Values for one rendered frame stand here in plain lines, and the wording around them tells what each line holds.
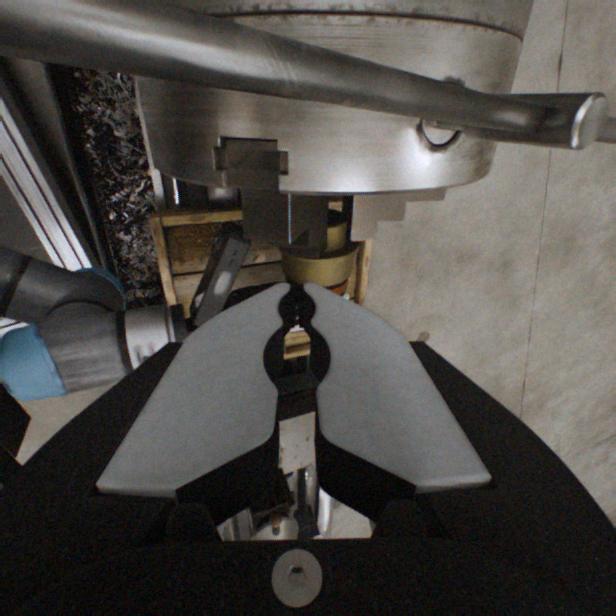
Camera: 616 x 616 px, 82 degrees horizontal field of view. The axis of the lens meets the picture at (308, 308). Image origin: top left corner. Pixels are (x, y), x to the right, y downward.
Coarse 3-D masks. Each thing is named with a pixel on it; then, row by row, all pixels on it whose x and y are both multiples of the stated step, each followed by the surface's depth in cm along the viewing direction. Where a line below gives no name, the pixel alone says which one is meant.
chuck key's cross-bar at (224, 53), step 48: (0, 0) 5; (48, 0) 5; (96, 0) 6; (144, 0) 6; (0, 48) 5; (48, 48) 5; (96, 48) 6; (144, 48) 6; (192, 48) 7; (240, 48) 7; (288, 48) 8; (288, 96) 9; (336, 96) 9; (384, 96) 10; (432, 96) 12; (480, 96) 14
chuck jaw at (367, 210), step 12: (420, 192) 38; (432, 192) 38; (444, 192) 38; (348, 204) 38; (360, 204) 37; (372, 204) 37; (384, 204) 38; (396, 204) 38; (348, 216) 39; (360, 216) 38; (372, 216) 38; (384, 216) 38; (396, 216) 39; (348, 228) 39; (360, 228) 38; (372, 228) 39; (360, 240) 39
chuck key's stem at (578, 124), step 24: (504, 96) 18; (528, 96) 17; (552, 96) 16; (576, 96) 15; (600, 96) 14; (552, 120) 15; (576, 120) 15; (600, 120) 15; (528, 144) 17; (552, 144) 16; (576, 144) 15
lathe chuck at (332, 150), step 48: (336, 48) 19; (384, 48) 19; (432, 48) 19; (480, 48) 21; (144, 96) 26; (192, 96) 22; (240, 96) 20; (192, 144) 23; (288, 144) 21; (336, 144) 21; (384, 144) 21; (480, 144) 25; (288, 192) 23; (336, 192) 22; (384, 192) 23
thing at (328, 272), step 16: (336, 224) 37; (336, 240) 38; (288, 256) 38; (320, 256) 37; (336, 256) 37; (352, 256) 38; (288, 272) 40; (304, 272) 38; (320, 272) 38; (336, 272) 38; (336, 288) 40
